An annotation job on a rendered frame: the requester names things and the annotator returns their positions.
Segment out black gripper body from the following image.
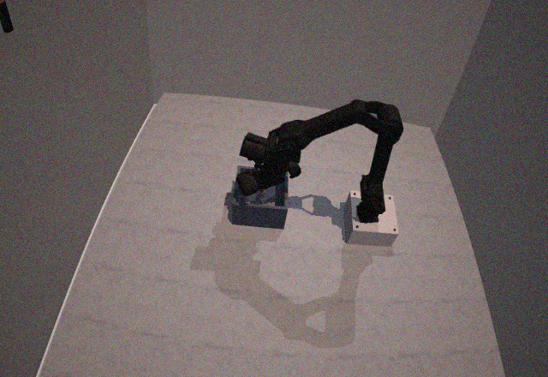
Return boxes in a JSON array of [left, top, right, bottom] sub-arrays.
[[235, 156, 301, 196]]

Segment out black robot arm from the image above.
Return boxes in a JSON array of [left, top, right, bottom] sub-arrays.
[[239, 99, 403, 223]]

